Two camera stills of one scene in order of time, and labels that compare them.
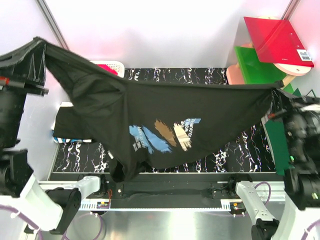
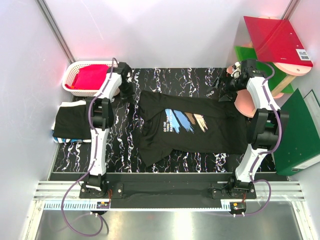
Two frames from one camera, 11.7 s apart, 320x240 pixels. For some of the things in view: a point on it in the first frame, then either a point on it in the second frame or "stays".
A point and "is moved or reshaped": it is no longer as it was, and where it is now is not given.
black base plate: [164, 195] stays
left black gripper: [28, 60] -> [128, 95]
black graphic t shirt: [143, 124] is moved or reshaped
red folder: [276, 41] stays
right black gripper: [284, 103] -> [229, 95]
